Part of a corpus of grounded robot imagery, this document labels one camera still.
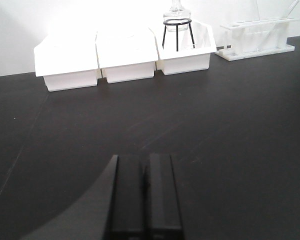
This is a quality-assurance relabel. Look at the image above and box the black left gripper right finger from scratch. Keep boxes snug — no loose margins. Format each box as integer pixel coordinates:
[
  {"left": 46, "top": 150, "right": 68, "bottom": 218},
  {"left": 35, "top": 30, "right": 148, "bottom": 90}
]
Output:
[{"left": 144, "top": 153, "right": 184, "bottom": 240}]

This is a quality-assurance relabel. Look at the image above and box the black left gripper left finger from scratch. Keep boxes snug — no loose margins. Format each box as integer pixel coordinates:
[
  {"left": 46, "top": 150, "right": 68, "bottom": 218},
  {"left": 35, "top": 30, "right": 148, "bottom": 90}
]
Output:
[{"left": 109, "top": 155, "right": 145, "bottom": 240}]

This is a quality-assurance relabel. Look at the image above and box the white storage bin middle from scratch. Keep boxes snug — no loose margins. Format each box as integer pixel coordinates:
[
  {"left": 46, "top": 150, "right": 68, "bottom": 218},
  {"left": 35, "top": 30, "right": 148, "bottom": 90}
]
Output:
[{"left": 95, "top": 27, "right": 159, "bottom": 84}]

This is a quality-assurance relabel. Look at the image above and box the white storage bin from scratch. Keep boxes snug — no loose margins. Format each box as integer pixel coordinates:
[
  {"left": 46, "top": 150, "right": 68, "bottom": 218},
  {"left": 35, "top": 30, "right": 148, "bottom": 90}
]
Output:
[
  {"left": 150, "top": 20, "right": 217, "bottom": 75},
  {"left": 95, "top": 27, "right": 159, "bottom": 84},
  {"left": 33, "top": 31, "right": 101, "bottom": 92}
]

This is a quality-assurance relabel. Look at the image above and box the white storage bin right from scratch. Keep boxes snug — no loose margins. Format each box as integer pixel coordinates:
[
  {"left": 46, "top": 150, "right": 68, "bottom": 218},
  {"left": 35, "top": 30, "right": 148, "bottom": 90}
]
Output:
[{"left": 150, "top": 20, "right": 217, "bottom": 75}]

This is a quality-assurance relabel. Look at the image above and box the white storage bin left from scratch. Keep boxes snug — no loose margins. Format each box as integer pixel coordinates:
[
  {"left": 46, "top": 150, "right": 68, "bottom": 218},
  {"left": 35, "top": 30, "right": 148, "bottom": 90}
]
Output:
[{"left": 33, "top": 31, "right": 101, "bottom": 92}]

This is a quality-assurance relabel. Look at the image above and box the black metal tripod stand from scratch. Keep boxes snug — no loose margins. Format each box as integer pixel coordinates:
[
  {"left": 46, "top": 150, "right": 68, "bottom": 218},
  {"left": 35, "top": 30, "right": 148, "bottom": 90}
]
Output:
[{"left": 161, "top": 18, "right": 195, "bottom": 52}]

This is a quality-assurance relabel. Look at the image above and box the white test tube rack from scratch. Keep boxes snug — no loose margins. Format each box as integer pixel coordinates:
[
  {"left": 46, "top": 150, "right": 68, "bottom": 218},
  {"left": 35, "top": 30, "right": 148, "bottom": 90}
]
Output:
[{"left": 214, "top": 16, "right": 297, "bottom": 62}]

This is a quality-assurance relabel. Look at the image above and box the clear glass flask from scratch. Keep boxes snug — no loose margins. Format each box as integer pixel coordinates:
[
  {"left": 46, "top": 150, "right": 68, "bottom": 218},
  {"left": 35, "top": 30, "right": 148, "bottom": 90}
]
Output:
[{"left": 163, "top": 0, "right": 191, "bottom": 32}]

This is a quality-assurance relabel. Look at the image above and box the clear glass test tube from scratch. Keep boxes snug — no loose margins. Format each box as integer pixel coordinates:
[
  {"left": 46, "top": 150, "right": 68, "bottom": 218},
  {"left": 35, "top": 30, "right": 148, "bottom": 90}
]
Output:
[{"left": 256, "top": 0, "right": 300, "bottom": 56}]

